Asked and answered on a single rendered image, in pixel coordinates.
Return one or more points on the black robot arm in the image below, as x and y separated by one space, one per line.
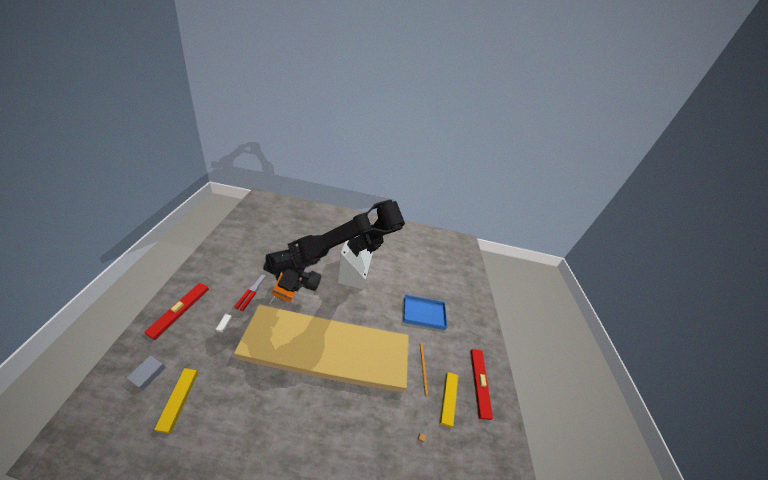
311 248

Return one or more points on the tan panel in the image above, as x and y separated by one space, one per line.
313 346

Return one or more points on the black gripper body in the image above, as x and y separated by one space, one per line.
311 280

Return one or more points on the yellow flat bar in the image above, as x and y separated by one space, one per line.
449 400
176 402

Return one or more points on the blue shallow tray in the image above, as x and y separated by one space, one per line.
425 312

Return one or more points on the red long flat bar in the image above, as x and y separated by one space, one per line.
482 394
176 311

